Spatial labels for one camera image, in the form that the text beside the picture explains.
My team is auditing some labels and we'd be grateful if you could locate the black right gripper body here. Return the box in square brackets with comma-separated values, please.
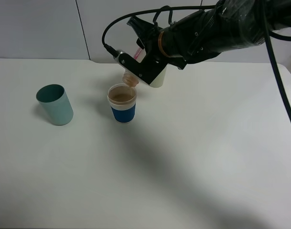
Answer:
[135, 14, 222, 86]

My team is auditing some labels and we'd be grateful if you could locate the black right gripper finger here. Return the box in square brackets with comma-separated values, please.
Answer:
[127, 16, 163, 49]
[169, 58, 187, 70]

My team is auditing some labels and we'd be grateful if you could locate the clear plastic drink bottle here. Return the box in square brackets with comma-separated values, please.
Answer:
[122, 48, 146, 87]

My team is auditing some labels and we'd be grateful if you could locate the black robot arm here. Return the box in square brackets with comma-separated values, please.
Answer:
[119, 0, 291, 84]

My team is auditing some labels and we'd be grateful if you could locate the cream plastic cup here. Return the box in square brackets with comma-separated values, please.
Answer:
[150, 67, 167, 88]

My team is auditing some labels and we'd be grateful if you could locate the blue sleeved clear cup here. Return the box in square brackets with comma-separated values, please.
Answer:
[107, 83, 137, 124]

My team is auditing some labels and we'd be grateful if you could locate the teal plastic cup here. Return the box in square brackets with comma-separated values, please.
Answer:
[36, 84, 74, 126]

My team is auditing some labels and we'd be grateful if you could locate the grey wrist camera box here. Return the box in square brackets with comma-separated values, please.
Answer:
[114, 50, 152, 84]

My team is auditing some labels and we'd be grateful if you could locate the black camera cable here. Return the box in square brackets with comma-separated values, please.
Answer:
[102, 0, 291, 140]

